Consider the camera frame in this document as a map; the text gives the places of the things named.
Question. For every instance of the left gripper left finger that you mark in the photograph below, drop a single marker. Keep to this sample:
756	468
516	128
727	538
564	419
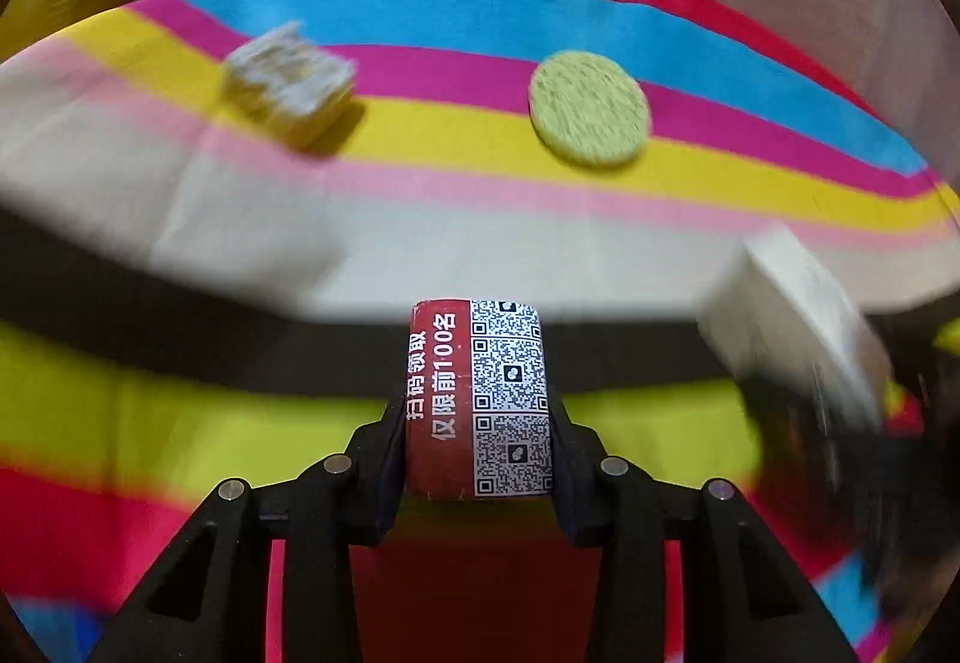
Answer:
369	477

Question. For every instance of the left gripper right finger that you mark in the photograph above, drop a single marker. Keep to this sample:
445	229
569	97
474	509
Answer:
597	496

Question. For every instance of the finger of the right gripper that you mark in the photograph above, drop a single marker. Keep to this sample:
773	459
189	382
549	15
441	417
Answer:
810	446
929	373

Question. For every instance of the cream text-printed box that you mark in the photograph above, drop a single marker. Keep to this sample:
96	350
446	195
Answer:
780	313

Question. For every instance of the red white small box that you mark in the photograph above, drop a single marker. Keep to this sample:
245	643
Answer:
476	401

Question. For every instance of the green round sponge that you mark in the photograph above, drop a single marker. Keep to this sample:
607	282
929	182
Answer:
588	110

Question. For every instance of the yellow scrub sponge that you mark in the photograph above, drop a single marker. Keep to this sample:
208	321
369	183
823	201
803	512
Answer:
293	89

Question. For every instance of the striped colourful bed cloth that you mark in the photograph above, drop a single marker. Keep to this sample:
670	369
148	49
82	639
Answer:
186	298

